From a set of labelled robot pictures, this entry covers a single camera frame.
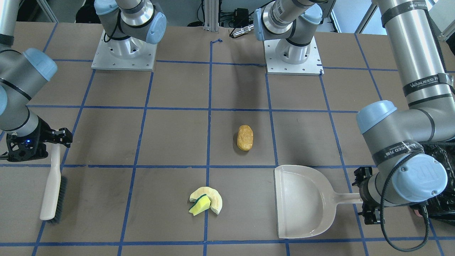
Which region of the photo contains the pale yellow crescent foam piece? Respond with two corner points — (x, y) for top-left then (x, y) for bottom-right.
(189, 186), (223, 214)

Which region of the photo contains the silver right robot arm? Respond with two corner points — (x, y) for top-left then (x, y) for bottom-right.
(0, 0), (73, 162)

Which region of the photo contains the white hand brush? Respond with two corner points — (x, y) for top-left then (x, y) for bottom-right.
(39, 144), (67, 224)

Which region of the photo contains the yellow green sponge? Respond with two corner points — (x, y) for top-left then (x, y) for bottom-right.
(189, 194), (211, 216)

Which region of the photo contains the beige plastic dustpan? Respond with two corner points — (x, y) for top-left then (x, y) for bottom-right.
(274, 164), (363, 239)

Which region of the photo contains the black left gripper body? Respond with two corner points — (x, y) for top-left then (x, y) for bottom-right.
(352, 166), (381, 225)

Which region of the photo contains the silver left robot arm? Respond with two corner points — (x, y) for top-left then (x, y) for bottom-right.
(355, 0), (454, 225)

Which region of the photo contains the aluminium frame post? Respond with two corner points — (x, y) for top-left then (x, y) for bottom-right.
(203, 0), (220, 33)

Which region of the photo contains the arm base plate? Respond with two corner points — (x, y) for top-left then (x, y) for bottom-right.
(263, 37), (325, 76)
(91, 31), (157, 71)

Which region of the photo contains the brown potato-shaped bread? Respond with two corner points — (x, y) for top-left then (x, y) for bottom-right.
(237, 124), (254, 151)

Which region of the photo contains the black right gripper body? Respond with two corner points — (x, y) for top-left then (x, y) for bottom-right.
(5, 118), (73, 162)

